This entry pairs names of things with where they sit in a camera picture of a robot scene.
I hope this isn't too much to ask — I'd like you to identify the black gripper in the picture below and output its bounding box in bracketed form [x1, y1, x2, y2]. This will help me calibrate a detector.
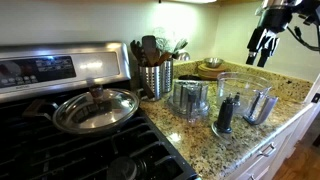
[245, 6, 294, 68]

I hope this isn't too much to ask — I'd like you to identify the black food processor blade assembly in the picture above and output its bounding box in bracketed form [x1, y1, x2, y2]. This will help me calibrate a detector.
[211, 93, 242, 136]

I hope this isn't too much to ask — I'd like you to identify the small steel bowl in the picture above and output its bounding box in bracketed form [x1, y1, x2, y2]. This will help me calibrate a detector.
[203, 57, 224, 69]

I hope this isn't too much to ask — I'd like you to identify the wooden bowl stack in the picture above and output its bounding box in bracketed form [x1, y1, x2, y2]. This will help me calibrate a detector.
[197, 63, 228, 81]

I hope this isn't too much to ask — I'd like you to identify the clear measuring pitcher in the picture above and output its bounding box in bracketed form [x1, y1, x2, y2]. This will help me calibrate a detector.
[216, 71, 279, 126]

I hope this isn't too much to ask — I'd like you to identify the steel ladle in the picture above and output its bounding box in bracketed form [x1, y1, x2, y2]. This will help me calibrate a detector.
[175, 49, 192, 63]

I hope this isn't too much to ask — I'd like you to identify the under-cabinet light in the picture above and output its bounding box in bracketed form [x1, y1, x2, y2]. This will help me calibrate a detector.
[166, 0, 218, 5]

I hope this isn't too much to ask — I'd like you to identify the narrow perforated steel utensil holder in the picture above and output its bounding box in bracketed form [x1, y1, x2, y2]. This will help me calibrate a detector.
[162, 59, 175, 94]

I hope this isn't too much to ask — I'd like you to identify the light wooden spoon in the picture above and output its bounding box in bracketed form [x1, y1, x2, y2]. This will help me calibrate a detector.
[156, 51, 173, 67]

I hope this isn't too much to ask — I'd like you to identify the lower kitchen cabinet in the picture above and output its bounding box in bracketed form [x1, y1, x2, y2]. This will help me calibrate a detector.
[226, 101, 320, 180]

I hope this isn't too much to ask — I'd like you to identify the brown wooden spatula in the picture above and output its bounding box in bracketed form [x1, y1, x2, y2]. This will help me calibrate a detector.
[141, 34, 161, 67]

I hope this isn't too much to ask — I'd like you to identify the wide perforated steel utensil holder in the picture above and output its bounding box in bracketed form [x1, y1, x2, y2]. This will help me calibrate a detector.
[138, 64, 164, 101]

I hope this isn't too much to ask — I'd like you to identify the dark slotted spoon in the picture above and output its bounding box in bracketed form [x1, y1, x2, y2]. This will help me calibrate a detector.
[129, 39, 146, 66]

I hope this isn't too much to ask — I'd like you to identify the stainless steel gas range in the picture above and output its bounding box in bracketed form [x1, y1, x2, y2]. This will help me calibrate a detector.
[0, 41, 201, 180]

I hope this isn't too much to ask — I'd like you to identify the round steel pan lid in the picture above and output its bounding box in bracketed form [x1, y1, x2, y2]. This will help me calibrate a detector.
[52, 78, 140, 135]

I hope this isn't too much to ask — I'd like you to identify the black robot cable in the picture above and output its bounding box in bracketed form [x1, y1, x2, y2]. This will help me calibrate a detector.
[286, 25, 320, 53]

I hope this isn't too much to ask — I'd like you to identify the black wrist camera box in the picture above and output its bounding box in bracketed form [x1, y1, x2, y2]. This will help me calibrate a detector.
[297, 0, 320, 26]

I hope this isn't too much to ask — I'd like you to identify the wire whisk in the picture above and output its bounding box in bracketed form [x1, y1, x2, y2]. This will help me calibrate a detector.
[153, 27, 175, 54]

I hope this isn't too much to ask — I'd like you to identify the dark brown tool handle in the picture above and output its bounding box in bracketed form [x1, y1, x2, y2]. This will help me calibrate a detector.
[138, 81, 156, 101]

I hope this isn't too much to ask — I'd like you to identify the pan with wooden handle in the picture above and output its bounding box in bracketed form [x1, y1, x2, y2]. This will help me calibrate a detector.
[22, 98, 141, 136]

